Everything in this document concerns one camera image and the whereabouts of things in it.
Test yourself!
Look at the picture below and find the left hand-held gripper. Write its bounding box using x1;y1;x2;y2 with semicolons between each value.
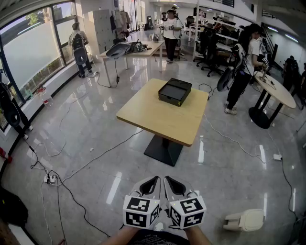
122;176;162;229

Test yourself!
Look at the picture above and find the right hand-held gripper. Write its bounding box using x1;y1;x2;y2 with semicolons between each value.
164;176;207;230

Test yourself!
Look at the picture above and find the black drawer box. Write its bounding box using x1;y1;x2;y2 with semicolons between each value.
158;78;193;108

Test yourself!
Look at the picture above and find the person's left forearm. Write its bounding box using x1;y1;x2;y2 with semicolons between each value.
102;224;142;245

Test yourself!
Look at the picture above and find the person's right forearm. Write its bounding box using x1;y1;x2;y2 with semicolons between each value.
184;226;211;245

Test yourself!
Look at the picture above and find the person's dark printed shirt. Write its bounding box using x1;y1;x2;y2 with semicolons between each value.
128;228;190;245

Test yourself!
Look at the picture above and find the white power strip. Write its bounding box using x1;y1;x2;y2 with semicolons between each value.
43;174;59;185

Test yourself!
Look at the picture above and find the grey backpack shell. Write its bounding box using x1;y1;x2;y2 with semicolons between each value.
217;67;236;93
73;46;87;65
0;82;21;128
106;42;132;58

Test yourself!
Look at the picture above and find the rectangular wooden table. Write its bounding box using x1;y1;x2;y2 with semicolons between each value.
99;40;165;87

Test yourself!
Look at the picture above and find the clear plastic bottle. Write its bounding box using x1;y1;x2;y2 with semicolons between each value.
41;91;52;106

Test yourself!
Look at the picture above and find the black bag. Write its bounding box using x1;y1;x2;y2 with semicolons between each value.
0;186;29;228

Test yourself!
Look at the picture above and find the round wooden table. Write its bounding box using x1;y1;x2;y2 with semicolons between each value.
248;71;297;130

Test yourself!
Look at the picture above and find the pile of equipment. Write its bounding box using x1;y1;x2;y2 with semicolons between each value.
126;41;152;53

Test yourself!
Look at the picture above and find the black office chair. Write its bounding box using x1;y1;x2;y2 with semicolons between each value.
195;30;209;68
201;27;224;78

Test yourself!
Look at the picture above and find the metal stand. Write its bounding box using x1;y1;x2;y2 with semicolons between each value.
260;62;268;82

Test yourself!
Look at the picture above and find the white shelving rack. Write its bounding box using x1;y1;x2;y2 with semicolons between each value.
188;0;240;63

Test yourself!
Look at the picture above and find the white locker cabinet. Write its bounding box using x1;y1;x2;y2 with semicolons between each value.
92;9;116;55

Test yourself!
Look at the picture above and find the clothes rack with coats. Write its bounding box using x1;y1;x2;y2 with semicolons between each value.
109;9;132;37

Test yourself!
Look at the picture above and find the large window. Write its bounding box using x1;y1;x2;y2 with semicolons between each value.
0;1;77;131

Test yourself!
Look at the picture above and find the white floor cable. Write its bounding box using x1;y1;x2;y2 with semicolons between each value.
56;128;144;185
203;113;275;165

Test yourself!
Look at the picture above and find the square wooden pedestal table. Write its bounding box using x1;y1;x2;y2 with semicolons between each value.
116;78;209;167

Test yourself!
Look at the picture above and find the black floor cable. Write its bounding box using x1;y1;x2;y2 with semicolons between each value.
198;83;219;100
30;143;111;238
279;157;300;221

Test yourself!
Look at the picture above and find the black power cable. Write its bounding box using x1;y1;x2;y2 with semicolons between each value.
96;57;120;89

